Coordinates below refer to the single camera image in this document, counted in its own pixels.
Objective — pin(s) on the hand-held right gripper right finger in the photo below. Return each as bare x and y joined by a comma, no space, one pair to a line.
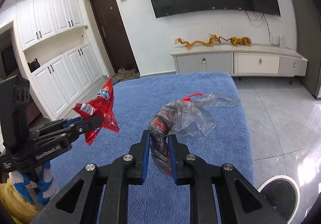
173,158

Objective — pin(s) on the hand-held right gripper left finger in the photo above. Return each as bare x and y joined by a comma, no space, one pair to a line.
146,158

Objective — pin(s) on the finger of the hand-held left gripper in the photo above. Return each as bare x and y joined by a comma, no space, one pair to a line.
57,125
87,123

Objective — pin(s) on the red snack packet blue logo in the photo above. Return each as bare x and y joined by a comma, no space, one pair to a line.
105,108

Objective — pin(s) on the clear plastic bag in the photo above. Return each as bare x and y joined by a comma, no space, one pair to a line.
190,118

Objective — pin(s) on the white round bin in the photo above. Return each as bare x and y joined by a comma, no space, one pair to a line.
280,193

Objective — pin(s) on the white lower cabinets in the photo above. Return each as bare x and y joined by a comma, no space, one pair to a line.
65,75

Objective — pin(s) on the blue fluffy blanket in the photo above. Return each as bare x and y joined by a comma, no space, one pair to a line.
140,98

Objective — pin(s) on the dark brown vase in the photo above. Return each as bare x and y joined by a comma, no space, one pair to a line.
33,65

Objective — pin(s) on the beige shoe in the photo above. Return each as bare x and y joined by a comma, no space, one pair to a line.
123,71
133,73

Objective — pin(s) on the yellow bag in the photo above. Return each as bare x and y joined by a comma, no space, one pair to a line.
15,204

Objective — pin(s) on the dark brown door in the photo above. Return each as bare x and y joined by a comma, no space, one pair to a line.
112,33

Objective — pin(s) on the golden dragon ornament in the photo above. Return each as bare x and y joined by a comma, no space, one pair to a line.
198,43

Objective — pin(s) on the white grey television cabinet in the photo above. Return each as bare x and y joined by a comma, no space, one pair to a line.
258,63

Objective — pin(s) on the golden tiger ornament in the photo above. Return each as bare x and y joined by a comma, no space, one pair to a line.
238,41

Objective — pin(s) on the white upper wall cabinets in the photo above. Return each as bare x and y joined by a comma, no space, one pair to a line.
45,18

